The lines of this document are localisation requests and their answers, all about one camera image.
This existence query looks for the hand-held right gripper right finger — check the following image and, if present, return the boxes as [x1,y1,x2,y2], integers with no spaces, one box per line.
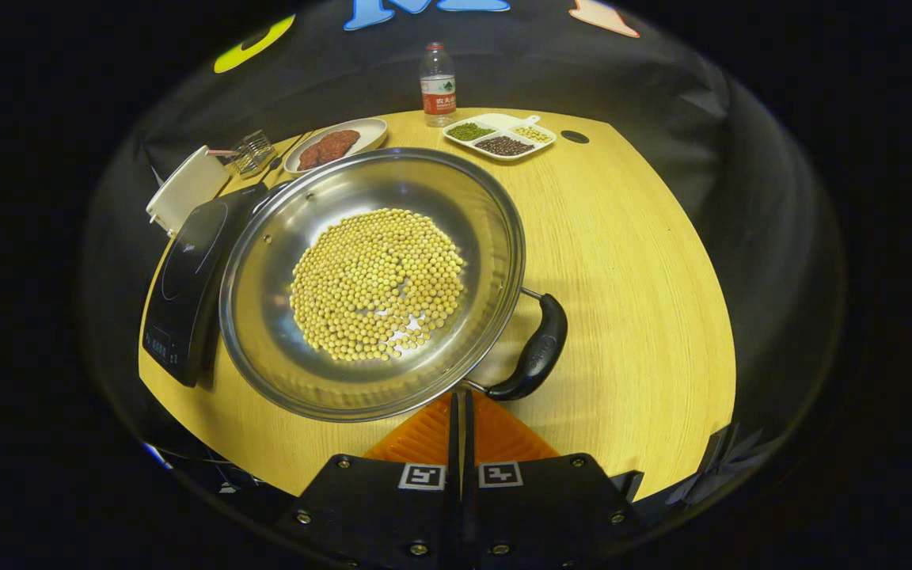
[464,389,643,570]

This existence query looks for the red meat slice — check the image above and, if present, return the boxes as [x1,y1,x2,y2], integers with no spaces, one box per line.
[298,130,361,171]

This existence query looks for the steel pot with black handles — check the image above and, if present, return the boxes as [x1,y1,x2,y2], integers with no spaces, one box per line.
[218,147,569,423]

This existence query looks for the heap of dark red beans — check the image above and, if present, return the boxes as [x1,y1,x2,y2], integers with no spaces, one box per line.
[475,135,534,157]

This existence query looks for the black induction cooktop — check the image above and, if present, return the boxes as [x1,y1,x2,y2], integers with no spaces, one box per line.
[142,184,267,389]

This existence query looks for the dark chopsticks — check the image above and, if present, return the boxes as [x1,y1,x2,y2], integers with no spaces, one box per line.
[266,131,314,175]

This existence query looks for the pile of yellow soybeans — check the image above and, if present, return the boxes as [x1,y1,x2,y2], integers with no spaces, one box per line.
[290,208,466,363]

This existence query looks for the clear water bottle red label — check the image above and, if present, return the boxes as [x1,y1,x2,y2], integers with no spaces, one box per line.
[420,42,458,128]

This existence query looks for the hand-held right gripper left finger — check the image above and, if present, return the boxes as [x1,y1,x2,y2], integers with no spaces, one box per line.
[278,392,461,570]

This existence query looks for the white oval plate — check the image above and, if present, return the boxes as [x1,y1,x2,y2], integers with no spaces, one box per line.
[283,118,389,175]

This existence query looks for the small wire basket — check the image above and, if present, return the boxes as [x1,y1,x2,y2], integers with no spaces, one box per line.
[207,131,276,177]

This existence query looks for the white toaster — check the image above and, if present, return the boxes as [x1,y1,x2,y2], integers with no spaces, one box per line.
[146,146,231,238]

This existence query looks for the white divided dish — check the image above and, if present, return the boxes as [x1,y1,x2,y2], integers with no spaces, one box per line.
[443,114,557,162]

